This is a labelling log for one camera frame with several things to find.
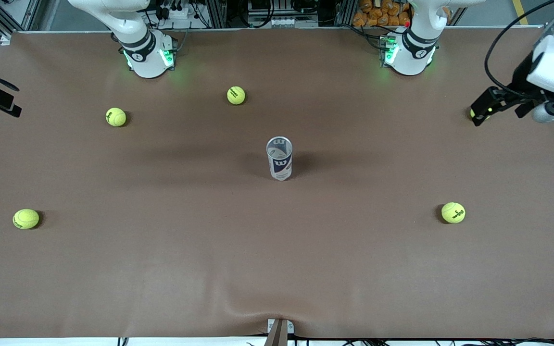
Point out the white blue tennis ball can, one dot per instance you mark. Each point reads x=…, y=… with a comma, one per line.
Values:
x=281, y=168

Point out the brown table mat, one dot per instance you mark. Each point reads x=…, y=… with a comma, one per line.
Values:
x=277, y=269

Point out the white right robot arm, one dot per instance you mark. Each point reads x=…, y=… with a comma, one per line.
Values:
x=147, y=57

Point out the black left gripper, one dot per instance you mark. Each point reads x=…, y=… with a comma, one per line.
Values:
x=522, y=80

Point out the pile of orange items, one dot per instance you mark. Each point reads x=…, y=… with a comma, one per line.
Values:
x=378, y=14

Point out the aluminium frame post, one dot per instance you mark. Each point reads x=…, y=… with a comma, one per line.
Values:
x=217, y=12
x=344, y=12

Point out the white power strip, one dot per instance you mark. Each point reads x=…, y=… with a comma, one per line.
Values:
x=181, y=12

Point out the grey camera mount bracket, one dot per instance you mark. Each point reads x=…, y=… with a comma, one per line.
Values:
x=279, y=334

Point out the grey electronics unit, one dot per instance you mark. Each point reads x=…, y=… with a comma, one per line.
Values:
x=282, y=21

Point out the white corner bracket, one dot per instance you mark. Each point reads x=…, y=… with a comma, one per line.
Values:
x=6, y=39

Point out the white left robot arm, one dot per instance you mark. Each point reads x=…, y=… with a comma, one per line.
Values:
x=411, y=57

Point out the yellow tennis ball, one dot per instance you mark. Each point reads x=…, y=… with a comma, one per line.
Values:
x=236, y=95
x=116, y=117
x=26, y=218
x=472, y=113
x=453, y=212

